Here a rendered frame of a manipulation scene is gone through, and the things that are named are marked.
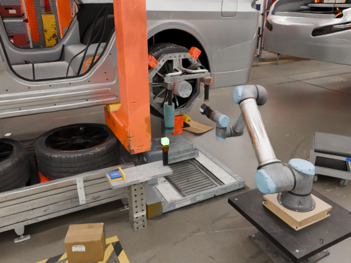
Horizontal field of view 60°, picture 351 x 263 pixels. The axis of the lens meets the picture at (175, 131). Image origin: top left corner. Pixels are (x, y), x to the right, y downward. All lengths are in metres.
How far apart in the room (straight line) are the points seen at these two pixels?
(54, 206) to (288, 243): 1.54
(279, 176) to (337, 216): 0.51
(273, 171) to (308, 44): 2.98
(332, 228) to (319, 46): 2.94
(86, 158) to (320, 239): 1.60
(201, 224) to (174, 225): 0.21
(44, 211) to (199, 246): 1.09
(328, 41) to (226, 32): 1.90
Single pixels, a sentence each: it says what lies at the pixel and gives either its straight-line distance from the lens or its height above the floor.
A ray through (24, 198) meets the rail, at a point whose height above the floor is 0.33.
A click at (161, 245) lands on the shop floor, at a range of 2.21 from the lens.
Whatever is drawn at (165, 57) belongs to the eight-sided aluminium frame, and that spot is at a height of 1.10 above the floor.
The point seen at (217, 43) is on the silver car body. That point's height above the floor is 1.17.
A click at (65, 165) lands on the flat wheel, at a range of 2.36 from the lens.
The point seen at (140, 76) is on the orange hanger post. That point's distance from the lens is 2.03.
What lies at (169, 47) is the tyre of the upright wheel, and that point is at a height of 1.17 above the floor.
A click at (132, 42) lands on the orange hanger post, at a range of 1.98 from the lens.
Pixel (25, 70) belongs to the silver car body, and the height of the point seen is 0.92.
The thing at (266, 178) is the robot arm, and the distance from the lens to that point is 1.83.
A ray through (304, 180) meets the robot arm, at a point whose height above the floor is 0.57.
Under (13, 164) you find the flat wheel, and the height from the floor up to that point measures 0.48.
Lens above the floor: 1.53
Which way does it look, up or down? 23 degrees down
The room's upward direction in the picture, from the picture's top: straight up
